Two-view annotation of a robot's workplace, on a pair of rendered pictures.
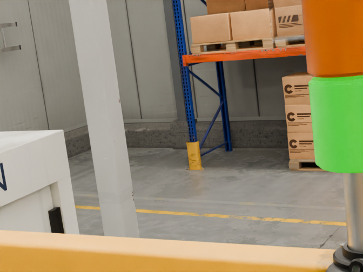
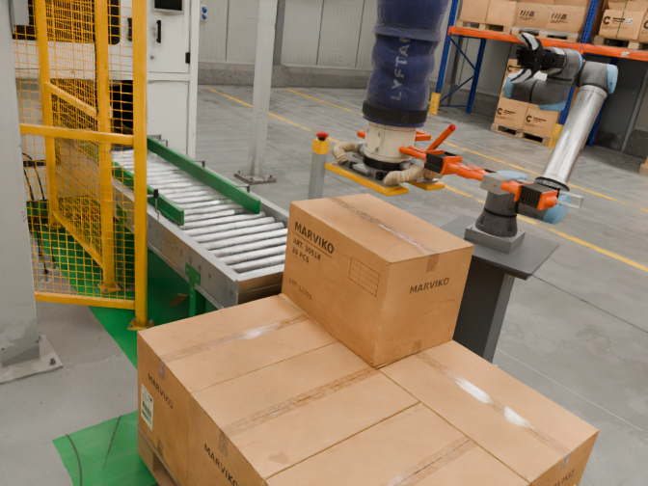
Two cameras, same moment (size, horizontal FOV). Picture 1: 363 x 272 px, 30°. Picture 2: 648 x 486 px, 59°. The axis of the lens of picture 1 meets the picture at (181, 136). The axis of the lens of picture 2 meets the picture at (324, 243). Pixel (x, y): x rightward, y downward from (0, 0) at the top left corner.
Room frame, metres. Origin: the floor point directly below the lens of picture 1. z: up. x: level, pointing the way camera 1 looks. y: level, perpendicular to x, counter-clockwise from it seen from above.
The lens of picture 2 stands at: (-1.97, -2.24, 1.66)
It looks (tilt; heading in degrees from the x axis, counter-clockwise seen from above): 22 degrees down; 20
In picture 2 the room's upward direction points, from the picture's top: 7 degrees clockwise
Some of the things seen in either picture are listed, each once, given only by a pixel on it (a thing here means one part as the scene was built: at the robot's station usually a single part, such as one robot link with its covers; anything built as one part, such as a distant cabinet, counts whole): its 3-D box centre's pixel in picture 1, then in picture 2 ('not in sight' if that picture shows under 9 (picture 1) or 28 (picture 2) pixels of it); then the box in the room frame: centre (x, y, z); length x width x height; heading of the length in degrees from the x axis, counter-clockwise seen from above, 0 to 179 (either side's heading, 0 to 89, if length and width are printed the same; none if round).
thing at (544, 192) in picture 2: not in sight; (535, 196); (-0.31, -2.25, 1.24); 0.08 x 0.07 x 0.05; 60
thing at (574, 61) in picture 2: not in sight; (562, 62); (0.34, -2.23, 1.57); 0.12 x 0.09 x 0.10; 149
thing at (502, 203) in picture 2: not in sight; (507, 191); (0.64, -2.15, 0.99); 0.17 x 0.15 x 0.18; 74
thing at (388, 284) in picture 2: not in sight; (369, 270); (-0.01, -1.74, 0.74); 0.60 x 0.40 x 0.40; 58
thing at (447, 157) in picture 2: not in sight; (443, 162); (-0.13, -1.95, 1.24); 0.10 x 0.08 x 0.06; 150
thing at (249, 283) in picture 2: not in sight; (305, 269); (0.16, -1.41, 0.58); 0.70 x 0.03 x 0.06; 151
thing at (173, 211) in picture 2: not in sight; (115, 174); (0.65, 0.06, 0.60); 1.60 x 0.10 x 0.09; 61
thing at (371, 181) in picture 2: not in sight; (364, 174); (-0.09, -1.69, 1.14); 0.34 x 0.10 x 0.05; 60
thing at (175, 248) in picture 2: not in sight; (128, 210); (0.43, -0.22, 0.50); 2.31 x 0.05 x 0.19; 61
